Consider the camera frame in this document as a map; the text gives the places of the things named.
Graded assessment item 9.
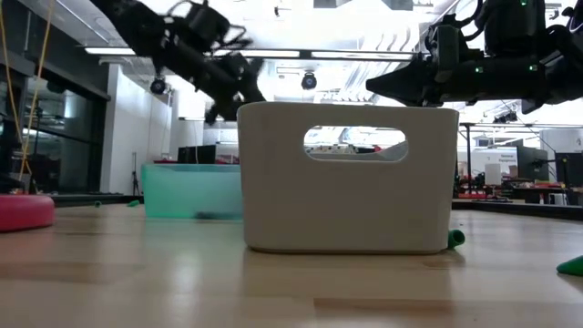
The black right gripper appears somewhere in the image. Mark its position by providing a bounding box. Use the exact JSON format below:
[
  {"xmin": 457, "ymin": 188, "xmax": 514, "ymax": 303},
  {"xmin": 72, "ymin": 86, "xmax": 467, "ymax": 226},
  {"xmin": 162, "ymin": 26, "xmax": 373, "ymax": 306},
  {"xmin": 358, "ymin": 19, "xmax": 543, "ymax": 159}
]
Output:
[{"xmin": 364, "ymin": 54, "xmax": 550, "ymax": 108}]

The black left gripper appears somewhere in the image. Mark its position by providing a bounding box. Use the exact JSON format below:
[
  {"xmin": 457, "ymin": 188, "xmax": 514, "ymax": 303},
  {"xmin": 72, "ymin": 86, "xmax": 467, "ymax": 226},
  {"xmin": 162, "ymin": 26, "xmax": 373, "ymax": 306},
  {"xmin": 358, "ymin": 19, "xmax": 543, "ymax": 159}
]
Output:
[{"xmin": 154, "ymin": 26, "xmax": 268, "ymax": 127}]

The grey plastic bin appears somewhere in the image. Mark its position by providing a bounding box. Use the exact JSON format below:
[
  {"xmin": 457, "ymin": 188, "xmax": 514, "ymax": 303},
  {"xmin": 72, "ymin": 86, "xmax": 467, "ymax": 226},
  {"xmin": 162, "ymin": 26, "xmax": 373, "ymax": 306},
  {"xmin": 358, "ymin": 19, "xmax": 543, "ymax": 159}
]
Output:
[{"xmin": 236, "ymin": 101, "xmax": 461, "ymax": 255}]

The black background box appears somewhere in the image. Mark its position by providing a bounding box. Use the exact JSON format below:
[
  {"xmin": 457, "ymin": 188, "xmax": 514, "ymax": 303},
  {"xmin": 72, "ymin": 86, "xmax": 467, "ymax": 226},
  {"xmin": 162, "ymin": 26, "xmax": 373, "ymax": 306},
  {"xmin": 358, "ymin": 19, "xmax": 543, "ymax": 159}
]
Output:
[{"xmin": 176, "ymin": 144, "xmax": 218, "ymax": 165}]

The black background stand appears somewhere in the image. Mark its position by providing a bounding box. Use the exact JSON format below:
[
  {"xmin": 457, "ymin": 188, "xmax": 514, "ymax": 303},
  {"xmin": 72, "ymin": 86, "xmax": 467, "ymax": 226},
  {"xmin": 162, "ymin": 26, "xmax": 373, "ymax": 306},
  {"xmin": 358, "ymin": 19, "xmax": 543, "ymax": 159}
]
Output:
[{"xmin": 458, "ymin": 120, "xmax": 477, "ymax": 192}]

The green plastic bin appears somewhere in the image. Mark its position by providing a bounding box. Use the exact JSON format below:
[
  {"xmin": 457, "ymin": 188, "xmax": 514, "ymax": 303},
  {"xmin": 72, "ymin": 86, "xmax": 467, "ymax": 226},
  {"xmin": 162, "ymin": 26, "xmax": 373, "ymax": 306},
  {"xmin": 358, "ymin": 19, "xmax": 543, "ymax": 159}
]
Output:
[{"xmin": 140, "ymin": 163, "xmax": 244, "ymax": 221}]

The black ceiling spotlight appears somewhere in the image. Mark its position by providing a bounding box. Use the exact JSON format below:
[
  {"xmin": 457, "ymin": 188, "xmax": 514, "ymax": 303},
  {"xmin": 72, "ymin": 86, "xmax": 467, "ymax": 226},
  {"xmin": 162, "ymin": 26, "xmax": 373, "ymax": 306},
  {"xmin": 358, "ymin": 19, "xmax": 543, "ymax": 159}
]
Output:
[{"xmin": 493, "ymin": 110, "xmax": 519, "ymax": 125}]

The white sign board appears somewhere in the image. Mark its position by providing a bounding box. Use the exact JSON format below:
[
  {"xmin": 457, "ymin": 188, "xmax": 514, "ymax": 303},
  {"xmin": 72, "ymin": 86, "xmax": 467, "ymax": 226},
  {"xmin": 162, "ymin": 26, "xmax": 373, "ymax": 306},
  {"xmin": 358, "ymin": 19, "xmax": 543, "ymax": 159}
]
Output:
[{"xmin": 471, "ymin": 147, "xmax": 518, "ymax": 174}]

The white box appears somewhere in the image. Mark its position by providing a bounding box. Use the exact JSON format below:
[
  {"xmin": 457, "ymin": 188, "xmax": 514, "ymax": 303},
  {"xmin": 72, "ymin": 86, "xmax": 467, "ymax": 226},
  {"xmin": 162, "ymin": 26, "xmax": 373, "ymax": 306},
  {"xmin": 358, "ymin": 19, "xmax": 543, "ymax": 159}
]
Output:
[{"xmin": 484, "ymin": 162, "xmax": 503, "ymax": 186}]

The black tripod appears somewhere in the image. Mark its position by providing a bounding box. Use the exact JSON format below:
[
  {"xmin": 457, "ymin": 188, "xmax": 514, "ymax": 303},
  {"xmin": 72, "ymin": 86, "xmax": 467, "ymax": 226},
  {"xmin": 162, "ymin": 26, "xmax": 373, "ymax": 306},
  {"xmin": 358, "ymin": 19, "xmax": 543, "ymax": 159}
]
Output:
[{"xmin": 130, "ymin": 152, "xmax": 142, "ymax": 196}]

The cluttered background workbench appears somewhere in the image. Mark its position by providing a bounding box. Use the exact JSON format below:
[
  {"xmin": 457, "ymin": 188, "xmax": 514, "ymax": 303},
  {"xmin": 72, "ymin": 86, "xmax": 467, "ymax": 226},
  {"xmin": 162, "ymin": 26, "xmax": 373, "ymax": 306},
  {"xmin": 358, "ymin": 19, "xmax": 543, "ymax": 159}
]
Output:
[{"xmin": 455, "ymin": 168, "xmax": 583, "ymax": 207}]

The black computer monitor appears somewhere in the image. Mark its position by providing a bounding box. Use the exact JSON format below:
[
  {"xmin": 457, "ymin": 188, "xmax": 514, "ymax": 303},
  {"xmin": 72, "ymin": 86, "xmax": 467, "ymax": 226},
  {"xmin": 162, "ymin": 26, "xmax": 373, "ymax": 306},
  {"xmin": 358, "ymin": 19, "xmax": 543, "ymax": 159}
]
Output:
[
  {"xmin": 516, "ymin": 145, "xmax": 550, "ymax": 182},
  {"xmin": 554, "ymin": 151, "xmax": 583, "ymax": 189}
]

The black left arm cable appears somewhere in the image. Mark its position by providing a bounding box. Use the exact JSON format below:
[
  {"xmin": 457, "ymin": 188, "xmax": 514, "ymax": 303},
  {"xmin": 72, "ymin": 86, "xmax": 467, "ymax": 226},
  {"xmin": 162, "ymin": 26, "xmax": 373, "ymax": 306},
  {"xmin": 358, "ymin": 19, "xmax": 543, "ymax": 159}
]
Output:
[{"xmin": 163, "ymin": 0, "xmax": 254, "ymax": 58}]

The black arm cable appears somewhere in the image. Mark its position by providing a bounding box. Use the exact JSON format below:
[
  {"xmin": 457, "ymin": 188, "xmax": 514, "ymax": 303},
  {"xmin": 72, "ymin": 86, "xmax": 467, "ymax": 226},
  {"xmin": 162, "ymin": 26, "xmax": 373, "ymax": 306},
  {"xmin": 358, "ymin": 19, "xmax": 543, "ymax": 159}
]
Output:
[
  {"xmin": 163, "ymin": 0, "xmax": 254, "ymax": 58},
  {"xmin": 439, "ymin": 0, "xmax": 491, "ymax": 42}
]

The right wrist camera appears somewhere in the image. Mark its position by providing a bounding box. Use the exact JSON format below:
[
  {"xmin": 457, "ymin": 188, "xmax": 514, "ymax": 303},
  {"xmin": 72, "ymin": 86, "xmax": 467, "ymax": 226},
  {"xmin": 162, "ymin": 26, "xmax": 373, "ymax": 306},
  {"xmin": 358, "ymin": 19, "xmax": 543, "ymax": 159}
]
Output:
[{"xmin": 424, "ymin": 22, "xmax": 471, "ymax": 63}]

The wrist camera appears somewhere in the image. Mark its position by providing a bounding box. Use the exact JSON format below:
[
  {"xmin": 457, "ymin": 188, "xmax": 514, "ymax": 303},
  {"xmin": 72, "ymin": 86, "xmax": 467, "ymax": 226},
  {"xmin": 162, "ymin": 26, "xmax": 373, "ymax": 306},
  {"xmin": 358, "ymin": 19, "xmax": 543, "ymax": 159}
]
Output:
[
  {"xmin": 180, "ymin": 0, "xmax": 232, "ymax": 46},
  {"xmin": 424, "ymin": 22, "xmax": 471, "ymax": 63}
]

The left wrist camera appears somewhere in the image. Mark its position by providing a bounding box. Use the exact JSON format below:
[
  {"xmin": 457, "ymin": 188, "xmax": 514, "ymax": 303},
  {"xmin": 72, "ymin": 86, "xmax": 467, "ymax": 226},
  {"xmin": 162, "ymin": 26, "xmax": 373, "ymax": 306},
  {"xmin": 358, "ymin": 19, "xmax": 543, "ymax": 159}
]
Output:
[{"xmin": 180, "ymin": 0, "xmax": 232, "ymax": 46}]

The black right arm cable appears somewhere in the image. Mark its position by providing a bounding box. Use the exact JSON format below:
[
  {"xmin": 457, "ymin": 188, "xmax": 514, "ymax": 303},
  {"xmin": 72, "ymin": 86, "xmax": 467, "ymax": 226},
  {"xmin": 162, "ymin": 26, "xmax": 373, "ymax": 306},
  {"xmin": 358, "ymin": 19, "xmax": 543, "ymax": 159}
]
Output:
[{"xmin": 439, "ymin": 0, "xmax": 491, "ymax": 42}]

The yellow cable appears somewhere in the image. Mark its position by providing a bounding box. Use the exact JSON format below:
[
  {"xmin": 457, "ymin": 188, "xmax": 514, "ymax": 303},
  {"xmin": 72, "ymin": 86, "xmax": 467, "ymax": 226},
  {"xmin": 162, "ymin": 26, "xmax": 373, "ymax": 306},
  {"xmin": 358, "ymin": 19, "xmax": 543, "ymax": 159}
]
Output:
[{"xmin": 0, "ymin": 0, "xmax": 55, "ymax": 181}]

